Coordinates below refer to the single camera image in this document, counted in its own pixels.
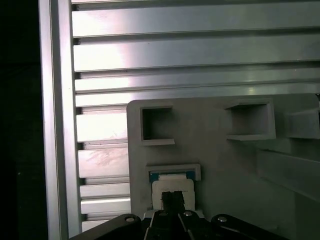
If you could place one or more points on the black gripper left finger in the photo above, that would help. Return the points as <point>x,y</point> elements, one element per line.
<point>120,227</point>

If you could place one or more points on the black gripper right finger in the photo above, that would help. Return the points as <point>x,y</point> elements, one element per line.
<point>232,231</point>

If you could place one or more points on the silver square CPU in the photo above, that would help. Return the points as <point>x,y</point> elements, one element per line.
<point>172,185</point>

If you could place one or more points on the grey parts rack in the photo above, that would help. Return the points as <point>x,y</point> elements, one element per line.
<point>212,155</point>

